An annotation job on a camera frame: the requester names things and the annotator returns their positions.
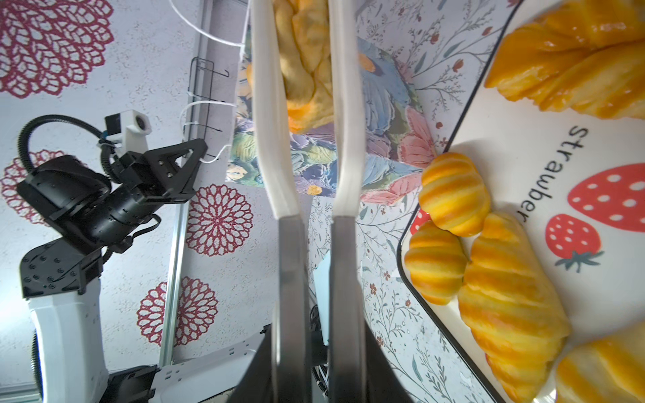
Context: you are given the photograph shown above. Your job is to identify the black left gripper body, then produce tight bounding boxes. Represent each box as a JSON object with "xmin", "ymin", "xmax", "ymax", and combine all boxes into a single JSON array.
[{"xmin": 113, "ymin": 139, "xmax": 208, "ymax": 204}]

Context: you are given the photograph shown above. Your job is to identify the white spatula right gripper right finger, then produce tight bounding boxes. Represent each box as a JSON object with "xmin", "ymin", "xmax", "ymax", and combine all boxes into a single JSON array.
[{"xmin": 329, "ymin": 1, "xmax": 367, "ymax": 402}]

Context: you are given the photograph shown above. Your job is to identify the white spatula right gripper left finger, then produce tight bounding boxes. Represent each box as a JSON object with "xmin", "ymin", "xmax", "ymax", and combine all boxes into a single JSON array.
[{"xmin": 250, "ymin": 1, "xmax": 312, "ymax": 402}]

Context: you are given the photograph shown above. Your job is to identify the twisted bread small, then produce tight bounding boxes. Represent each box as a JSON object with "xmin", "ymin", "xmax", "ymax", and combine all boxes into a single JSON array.
[{"xmin": 273, "ymin": 0, "xmax": 334, "ymax": 134}]

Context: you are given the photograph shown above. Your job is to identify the floral paper bag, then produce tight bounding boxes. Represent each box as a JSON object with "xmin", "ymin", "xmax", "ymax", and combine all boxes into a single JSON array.
[{"xmin": 165, "ymin": 0, "xmax": 437, "ymax": 206}]

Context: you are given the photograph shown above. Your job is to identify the long twisted bread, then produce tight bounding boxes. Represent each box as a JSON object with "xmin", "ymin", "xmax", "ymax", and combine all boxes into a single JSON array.
[{"xmin": 485, "ymin": 1, "xmax": 644, "ymax": 120}]

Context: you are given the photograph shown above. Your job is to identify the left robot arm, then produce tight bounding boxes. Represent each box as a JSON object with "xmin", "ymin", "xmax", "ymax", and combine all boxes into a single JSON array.
[{"xmin": 17, "ymin": 111, "xmax": 269, "ymax": 402}]

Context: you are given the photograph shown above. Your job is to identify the striped croissant bread front left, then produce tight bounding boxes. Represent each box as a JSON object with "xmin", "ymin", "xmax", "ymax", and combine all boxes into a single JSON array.
[{"xmin": 404, "ymin": 221, "xmax": 468, "ymax": 306}]

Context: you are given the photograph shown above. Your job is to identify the striped croissant bread upper left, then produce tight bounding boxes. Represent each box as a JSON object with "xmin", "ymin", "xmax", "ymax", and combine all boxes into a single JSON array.
[{"xmin": 418, "ymin": 152, "xmax": 491, "ymax": 238}]

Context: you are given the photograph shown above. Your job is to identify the striped croissant bread front right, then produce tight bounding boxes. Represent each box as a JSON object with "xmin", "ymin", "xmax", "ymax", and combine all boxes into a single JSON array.
[{"xmin": 555, "ymin": 322, "xmax": 644, "ymax": 402}]

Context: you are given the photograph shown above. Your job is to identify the strawberry print bread tray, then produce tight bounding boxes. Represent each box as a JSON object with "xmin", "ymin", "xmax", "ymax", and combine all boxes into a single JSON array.
[{"xmin": 397, "ymin": 1, "xmax": 644, "ymax": 402}]

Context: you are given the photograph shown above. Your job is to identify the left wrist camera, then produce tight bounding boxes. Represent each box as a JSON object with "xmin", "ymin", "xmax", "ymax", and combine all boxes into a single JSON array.
[{"xmin": 104, "ymin": 110, "xmax": 152, "ymax": 157}]

